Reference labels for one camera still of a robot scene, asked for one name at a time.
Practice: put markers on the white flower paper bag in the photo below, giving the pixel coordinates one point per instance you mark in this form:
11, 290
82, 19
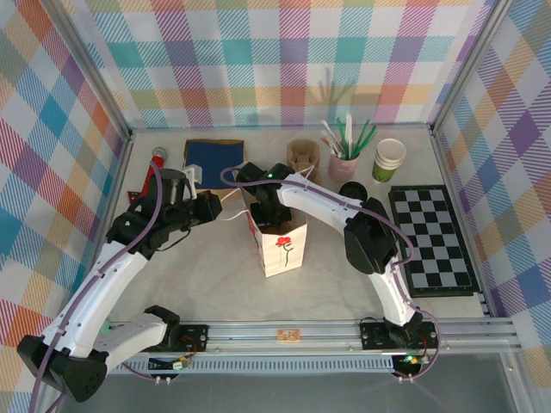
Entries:
280, 262

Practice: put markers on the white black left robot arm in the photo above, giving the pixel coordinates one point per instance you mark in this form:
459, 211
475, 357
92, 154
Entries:
99, 284

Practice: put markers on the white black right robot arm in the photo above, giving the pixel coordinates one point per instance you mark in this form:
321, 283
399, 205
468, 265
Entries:
318, 202

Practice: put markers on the red triangle ruler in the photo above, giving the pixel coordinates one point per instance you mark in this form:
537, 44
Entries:
132, 198

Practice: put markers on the red glitter toy microphone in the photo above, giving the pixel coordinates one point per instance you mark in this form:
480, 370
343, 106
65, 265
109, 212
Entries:
157, 161

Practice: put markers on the pink straw holder cup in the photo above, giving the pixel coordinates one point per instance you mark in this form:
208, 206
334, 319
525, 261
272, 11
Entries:
342, 168

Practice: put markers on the stack of black cup lids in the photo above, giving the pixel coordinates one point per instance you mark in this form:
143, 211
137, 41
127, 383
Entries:
351, 189

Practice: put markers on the stack of green paper cups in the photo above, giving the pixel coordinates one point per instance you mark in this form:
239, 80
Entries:
383, 174

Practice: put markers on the small orange tag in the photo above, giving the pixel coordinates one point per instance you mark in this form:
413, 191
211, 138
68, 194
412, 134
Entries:
288, 336

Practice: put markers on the black connector board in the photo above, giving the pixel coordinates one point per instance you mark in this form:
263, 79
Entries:
406, 365
157, 365

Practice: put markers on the black grey chessboard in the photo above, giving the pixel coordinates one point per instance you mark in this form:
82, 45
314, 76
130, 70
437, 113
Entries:
430, 241

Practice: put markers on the thin aluminium wall rail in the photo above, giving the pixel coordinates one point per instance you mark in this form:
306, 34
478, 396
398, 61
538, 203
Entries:
163, 128

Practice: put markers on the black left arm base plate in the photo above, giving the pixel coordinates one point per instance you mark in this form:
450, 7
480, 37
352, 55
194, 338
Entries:
193, 340

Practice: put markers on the wide aluminium base rail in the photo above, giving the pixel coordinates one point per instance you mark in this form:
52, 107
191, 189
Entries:
258, 346

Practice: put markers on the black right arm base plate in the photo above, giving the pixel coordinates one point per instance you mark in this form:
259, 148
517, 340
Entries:
372, 337

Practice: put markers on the aluminium frame post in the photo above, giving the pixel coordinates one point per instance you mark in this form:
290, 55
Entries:
467, 64
94, 64

